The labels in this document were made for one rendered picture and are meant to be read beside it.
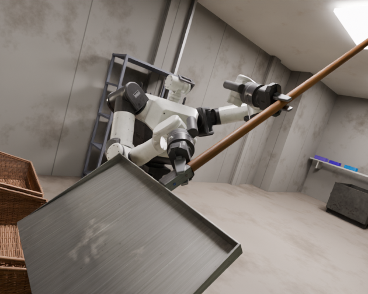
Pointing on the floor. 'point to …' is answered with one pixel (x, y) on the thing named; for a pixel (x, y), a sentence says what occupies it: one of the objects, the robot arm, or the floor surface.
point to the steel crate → (354, 205)
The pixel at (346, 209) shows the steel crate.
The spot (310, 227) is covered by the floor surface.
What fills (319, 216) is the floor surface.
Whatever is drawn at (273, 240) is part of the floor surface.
